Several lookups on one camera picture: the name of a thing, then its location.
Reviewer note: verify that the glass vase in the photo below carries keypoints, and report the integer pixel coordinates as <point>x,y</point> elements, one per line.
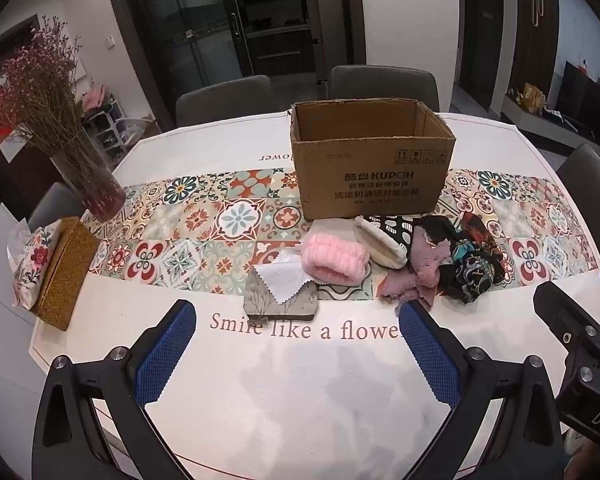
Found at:
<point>97,190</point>

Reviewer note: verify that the brown cardboard box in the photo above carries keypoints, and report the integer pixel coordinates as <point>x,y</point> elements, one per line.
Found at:
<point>375,180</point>

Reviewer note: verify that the tile-print tablecloth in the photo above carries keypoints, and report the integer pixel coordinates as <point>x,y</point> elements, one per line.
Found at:
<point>300,385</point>

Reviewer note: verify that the dried pink flowers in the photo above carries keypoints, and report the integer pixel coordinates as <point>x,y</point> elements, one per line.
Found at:
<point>40,85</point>

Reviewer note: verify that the pink cloth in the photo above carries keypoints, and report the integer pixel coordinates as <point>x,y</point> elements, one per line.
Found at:
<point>96,97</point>

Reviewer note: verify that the white cleaning cloth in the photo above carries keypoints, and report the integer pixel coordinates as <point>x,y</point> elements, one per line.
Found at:
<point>282,280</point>

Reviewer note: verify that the grey dining chair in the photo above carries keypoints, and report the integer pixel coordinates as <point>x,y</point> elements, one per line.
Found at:
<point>225,100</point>
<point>380,85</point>
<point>592,185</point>
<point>55,207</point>

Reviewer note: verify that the white wall switch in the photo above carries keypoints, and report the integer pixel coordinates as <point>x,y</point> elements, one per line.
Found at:
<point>111,42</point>

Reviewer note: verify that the red brown patterned scarf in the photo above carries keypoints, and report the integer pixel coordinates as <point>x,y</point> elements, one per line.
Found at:
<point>480,232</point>

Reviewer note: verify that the glass sliding door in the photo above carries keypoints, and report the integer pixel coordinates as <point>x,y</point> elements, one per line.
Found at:
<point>190,35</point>

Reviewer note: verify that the dark teal patterned scarf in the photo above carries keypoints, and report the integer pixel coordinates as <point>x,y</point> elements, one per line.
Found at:
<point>472,272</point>

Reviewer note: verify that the grey television cabinet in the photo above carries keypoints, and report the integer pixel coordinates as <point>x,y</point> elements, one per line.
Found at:
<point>545,125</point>

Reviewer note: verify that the grey leaf-print pouch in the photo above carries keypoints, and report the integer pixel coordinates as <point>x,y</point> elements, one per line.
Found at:
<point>300,305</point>

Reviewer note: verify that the floral tissue pack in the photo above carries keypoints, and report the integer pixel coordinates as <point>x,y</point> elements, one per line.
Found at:
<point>32,260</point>

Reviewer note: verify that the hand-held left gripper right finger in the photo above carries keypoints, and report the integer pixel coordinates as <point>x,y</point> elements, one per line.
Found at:
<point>427,347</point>

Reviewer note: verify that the pink fluffy headband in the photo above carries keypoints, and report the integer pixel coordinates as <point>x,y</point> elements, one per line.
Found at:
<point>335,260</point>

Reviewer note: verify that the yellow paper bag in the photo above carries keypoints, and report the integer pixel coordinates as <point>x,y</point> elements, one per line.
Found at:
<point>532,96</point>

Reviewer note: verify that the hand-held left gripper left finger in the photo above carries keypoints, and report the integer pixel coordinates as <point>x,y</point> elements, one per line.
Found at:
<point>167,345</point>

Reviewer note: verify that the black white patterned cloth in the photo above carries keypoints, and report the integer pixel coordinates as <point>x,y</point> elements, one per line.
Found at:
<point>400,227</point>

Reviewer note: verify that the cream fabric slipper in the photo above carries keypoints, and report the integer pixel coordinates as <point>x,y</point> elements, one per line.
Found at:
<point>380,245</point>

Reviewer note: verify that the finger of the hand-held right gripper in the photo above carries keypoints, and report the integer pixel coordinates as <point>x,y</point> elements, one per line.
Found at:
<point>562,312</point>

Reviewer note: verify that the dark wooden door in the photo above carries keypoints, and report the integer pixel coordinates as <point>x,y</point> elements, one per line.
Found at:
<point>535,50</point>

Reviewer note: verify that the black television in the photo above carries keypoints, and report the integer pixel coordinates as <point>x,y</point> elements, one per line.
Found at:
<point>587,92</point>

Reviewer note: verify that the white shoe rack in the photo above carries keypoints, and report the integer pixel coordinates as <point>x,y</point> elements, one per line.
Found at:
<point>107,132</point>

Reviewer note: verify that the purple cloth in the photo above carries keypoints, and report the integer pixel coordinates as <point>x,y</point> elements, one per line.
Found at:
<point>422,272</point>

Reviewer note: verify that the woven tissue box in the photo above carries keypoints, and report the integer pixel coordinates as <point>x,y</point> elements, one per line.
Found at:
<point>65,275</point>

